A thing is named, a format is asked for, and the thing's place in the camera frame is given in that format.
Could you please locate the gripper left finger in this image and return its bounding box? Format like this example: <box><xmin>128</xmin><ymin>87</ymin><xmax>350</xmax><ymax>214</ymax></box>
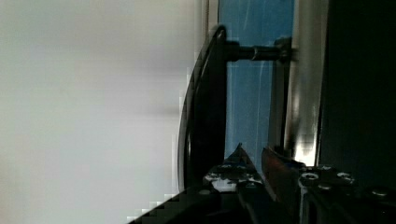
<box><xmin>203</xmin><ymin>143</ymin><xmax>263</xmax><ymax>194</ymax></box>

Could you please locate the black and steel toaster oven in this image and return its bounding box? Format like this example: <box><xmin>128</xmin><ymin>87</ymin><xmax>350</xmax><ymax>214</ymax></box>
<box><xmin>177</xmin><ymin>0</ymin><xmax>395</xmax><ymax>189</ymax></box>

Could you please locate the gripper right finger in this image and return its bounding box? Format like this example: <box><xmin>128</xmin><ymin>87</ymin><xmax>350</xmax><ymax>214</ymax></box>
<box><xmin>262</xmin><ymin>147</ymin><xmax>306</xmax><ymax>215</ymax></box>

